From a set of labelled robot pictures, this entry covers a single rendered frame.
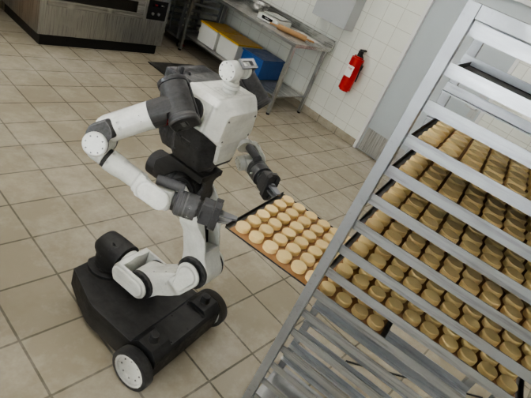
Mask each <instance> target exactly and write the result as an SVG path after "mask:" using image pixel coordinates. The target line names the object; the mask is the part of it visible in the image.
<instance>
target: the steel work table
mask: <svg viewBox="0 0 531 398"><path fill-rule="evenodd" d="M217 1H218V2H220V3H222V4H223V5H225V7H224V11H223V14H222V17H221V19H220V23H221V24H223V23H224V20H225V17H226V14H227V11H228V8H230V9H232V10H234V11H235V12H237V13H238V14H240V15H241V16H243V17H245V18H246V19H248V20H249V21H252V22H253V23H255V24H256V25H258V26H260V27H261V28H264V29H265V30H266V31H268V32H270V33H272V34H273V35H275V36H276V37H278V38H279V39H282V40H283V41H285V42H286V43H288V44H290V45H291V46H292V47H291V50H290V51H289V54H288V57H287V59H286V62H285V64H284V68H283V69H282V72H281V75H280V77H279V79H278V80H277V81H269V80H260V82H261V83H262V86H263V88H264V89H265V91H266V92H267V93H268V94H269V95H271V96H272V98H271V102H270V103H269V106H268V108H267V110H266V114H267V115H269V113H270V112H271V110H272V108H273V105H274V102H275V100H276V98H293V97H303V98H302V100H301V102H300V105H299V107H298V109H297V113H300V112H301V110H302V109H303V105H304V104H305V101H306V99H307V97H308V94H309V92H310V90H311V87H312V85H313V83H314V80H315V78H316V76H317V74H318V71H319V69H320V67H321V65H322V62H323V60H324V58H325V56H326V53H327V52H331V51H332V49H333V45H334V44H335V42H336V41H334V40H333V39H331V38H329V37H327V36H325V35H323V34H322V33H321V32H318V31H316V30H314V29H313V28H311V27H309V26H307V25H306V24H304V23H302V22H301V21H298V20H296V19H295V18H294V17H291V16H289V15H288V14H286V13H284V12H282V11H281V10H279V9H277V8H276V7H274V6H271V5H270V4H269V3H267V2H264V1H262V0H259V1H261V2H264V3H265V4H267V5H269V8H268V9H267V10H266V11H268V12H273V13H276V14H278V15H280V16H282V17H284V18H286V19H288V20H289V21H291V22H290V23H292V25H291V27H290V29H293V30H296V31H300V32H303V33H305V34H306V35H308V36H310V37H311V38H312V39H314V40H316V41H317V42H319V43H311V42H309V41H305V42H304V41H302V40H301V39H297V38H296V37H294V36H290V35H289V34H287V33H285V32H282V31H280V30H278V29H277V27H274V26H272V25H271V24H269V23H267V22H265V21H263V20H262V19H260V18H258V12H257V11H255V10H253V9H252V8H251V7H250V0H217ZM193 5H194V0H190V4H189V7H188V10H187V14H186V19H185V22H184V26H183V31H182V35H181V38H180V41H179V46H178V50H180V51H181V49H182V47H183V42H184V39H185V36H186V37H188V38H189V39H191V40H192V41H194V42H195V43H196V44H197V45H199V46H200V47H202V48H204V49H205V50H206V51H208V52H209V53H210V54H212V55H213V56H215V57H216V58H218V59H220V60H221V61H222V62H223V61H227V59H225V58H224V57H222V56H221V55H219V54H218V53H216V51H215V50H212V49H210V48H209V47H207V46H206V45H205V44H204V43H202V42H201V41H199V40H198V36H195V35H188V34H186V30H187V27H188V24H189V20H190V15H191V12H192V9H193ZM296 48H302V49H308V50H314V51H322V54H321V56H320V59H319V60H318V64H317V66H316V67H315V70H314V72H313V74H312V77H311V79H310V82H309V84H308V86H307V89H306V91H305V93H304V95H302V94H300V93H299V92H297V91H296V90H295V89H293V88H291V87H290V86H288V85H287V84H285V83H284V82H283V80H284V77H285V74H286V73H287V70H288V67H289V65H290V62H291V60H292V57H293V55H294V53H295V50H296Z"/></svg>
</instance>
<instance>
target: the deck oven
mask: <svg viewBox="0 0 531 398"><path fill-rule="evenodd" d="M2 1H3V2H4V3H5V10H4V11H5V12H6V13H7V14H8V15H9V16H10V17H11V18H12V19H13V20H14V21H15V22H16V23H17V24H18V25H19V26H20V27H21V28H22V29H23V30H24V31H26V32H27V33H28V34H29V35H30V36H31V37H32V38H33V39H34V40H35V41H36V42H37V43H38V44H43V45H53V46H63V47H81V48H91V49H101V50H110V51H129V52H138V53H148V54H155V49H156V46H161V43H162V39H163V36H164V30H165V26H166V23H167V19H168V14H169V10H170V6H171V0H2Z"/></svg>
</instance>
